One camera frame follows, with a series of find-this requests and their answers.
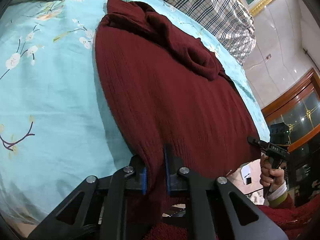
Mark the light blue floral bedsheet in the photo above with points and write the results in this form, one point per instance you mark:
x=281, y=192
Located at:
x=56, y=127

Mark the beige plaid quilt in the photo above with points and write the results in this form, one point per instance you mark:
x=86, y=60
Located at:
x=228, y=20

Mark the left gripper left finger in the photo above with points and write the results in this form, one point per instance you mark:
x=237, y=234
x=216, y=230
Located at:
x=97, y=207

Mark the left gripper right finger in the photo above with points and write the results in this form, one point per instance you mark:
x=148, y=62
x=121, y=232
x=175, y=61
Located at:
x=215, y=208

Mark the dark red knit sweater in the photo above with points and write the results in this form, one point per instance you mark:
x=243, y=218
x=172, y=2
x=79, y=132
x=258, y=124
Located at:
x=164, y=87

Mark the right forearm red sleeve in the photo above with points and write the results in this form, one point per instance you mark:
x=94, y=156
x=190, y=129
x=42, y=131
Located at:
x=297, y=222

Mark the wooden glass cabinet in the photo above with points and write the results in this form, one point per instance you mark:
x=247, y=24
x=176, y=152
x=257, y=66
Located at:
x=298, y=108

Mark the person's right hand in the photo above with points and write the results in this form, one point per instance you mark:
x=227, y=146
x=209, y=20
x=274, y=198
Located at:
x=269, y=176

